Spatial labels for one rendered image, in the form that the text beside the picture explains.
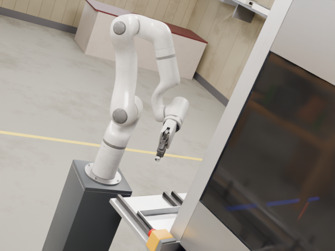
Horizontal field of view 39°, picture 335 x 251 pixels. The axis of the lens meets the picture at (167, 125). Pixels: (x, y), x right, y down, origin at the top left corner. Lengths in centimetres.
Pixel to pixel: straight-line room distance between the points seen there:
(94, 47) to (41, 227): 459
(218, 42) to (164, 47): 618
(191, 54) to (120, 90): 612
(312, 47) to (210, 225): 70
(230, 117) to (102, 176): 89
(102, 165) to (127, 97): 37
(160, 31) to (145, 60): 583
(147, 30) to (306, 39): 84
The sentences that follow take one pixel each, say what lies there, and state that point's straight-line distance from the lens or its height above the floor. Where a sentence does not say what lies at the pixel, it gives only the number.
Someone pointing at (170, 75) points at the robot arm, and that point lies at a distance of 209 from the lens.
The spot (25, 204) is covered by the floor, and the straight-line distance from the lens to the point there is 353.
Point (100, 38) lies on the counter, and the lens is 751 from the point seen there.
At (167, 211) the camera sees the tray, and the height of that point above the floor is 89.
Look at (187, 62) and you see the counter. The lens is 824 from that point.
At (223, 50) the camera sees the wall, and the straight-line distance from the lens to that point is 807.
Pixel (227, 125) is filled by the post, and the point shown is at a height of 151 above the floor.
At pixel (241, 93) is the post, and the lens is 160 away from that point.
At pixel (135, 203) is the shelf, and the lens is 220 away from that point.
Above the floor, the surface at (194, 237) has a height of 108.
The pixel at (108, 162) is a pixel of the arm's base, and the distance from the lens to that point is 227.
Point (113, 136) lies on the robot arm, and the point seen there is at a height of 110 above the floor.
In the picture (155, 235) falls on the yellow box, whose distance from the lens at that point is 178.
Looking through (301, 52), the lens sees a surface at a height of 184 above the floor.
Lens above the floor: 198
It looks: 20 degrees down
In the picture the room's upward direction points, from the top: 22 degrees clockwise
